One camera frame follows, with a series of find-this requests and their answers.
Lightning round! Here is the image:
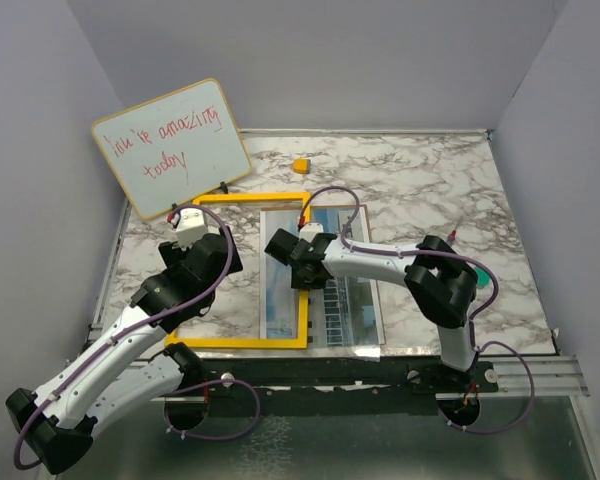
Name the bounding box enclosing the aluminium extrusion rail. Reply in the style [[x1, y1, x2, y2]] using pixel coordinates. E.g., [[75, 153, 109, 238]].
[[491, 356, 589, 398]]

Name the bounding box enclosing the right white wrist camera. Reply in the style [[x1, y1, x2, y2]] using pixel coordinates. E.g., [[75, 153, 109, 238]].
[[299, 222, 324, 243]]

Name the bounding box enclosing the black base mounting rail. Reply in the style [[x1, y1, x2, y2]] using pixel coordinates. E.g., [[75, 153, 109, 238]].
[[144, 355, 501, 417]]

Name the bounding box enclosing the teal green cube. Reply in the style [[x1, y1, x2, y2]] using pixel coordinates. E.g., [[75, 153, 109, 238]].
[[474, 268, 491, 289]]

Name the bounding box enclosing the small whiteboard yellow rim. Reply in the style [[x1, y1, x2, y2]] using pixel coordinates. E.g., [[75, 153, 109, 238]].
[[91, 78, 252, 219]]

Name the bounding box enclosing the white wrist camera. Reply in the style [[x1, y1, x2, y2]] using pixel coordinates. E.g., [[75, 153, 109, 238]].
[[170, 208, 208, 250], [299, 222, 324, 243]]

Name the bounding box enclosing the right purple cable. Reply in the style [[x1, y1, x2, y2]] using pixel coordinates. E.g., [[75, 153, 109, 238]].
[[297, 186, 536, 435]]

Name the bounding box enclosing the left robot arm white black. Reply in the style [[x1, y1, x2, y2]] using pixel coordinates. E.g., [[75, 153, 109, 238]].
[[6, 227, 242, 474]]

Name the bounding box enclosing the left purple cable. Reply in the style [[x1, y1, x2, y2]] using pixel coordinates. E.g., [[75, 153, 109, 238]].
[[12, 205, 262, 470]]

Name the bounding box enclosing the photo of white building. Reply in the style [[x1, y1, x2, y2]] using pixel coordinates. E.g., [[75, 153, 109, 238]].
[[258, 204, 386, 347]]

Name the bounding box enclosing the yellow grey eraser block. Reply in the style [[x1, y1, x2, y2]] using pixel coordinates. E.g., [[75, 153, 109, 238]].
[[292, 158, 311, 175]]

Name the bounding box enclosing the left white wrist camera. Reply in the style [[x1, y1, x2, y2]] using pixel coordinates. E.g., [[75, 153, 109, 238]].
[[170, 208, 208, 250]]

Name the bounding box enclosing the yellow picture frame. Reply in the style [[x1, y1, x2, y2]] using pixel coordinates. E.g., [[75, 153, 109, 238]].
[[165, 192, 311, 350]]

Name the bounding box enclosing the purple cable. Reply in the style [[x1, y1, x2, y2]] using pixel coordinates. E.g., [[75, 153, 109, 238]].
[[12, 205, 262, 470], [297, 186, 536, 435]]

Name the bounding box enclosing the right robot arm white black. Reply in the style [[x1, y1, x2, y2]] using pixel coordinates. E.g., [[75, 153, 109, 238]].
[[265, 228, 477, 391]]

